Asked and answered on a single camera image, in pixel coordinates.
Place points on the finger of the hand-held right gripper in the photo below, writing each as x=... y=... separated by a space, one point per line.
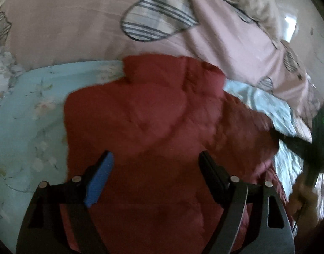
x=288 y=140

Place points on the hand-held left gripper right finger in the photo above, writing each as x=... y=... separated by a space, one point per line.
x=213 y=176

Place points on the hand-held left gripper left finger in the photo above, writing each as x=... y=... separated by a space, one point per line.
x=99 y=180

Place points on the red quilted jacket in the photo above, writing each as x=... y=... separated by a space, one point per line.
x=162 y=127

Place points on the person's right hand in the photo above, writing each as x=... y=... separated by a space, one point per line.
x=303 y=201

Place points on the light blue floral bedsheet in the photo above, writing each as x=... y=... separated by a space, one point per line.
x=32 y=116

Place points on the beige cloth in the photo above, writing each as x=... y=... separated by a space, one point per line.
x=251 y=0

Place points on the pink duvet with plaid hearts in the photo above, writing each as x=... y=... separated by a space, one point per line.
x=93 y=23

